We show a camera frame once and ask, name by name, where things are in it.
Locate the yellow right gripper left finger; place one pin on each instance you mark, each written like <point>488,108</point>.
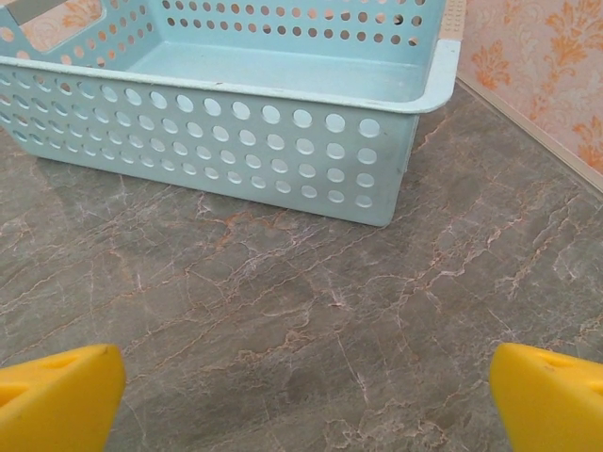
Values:
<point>61,405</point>

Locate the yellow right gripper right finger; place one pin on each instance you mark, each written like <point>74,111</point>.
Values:
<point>551,405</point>

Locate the aluminium right side table rail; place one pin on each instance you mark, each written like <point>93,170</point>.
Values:
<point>565,166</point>

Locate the light blue perforated plastic basket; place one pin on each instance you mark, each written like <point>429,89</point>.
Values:
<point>235,141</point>

